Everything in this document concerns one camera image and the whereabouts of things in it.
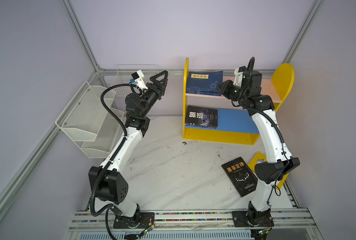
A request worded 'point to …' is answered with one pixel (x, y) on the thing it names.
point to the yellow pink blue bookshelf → (235, 124)
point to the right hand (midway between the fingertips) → (215, 84)
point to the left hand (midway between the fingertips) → (168, 74)
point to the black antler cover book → (241, 175)
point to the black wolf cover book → (201, 117)
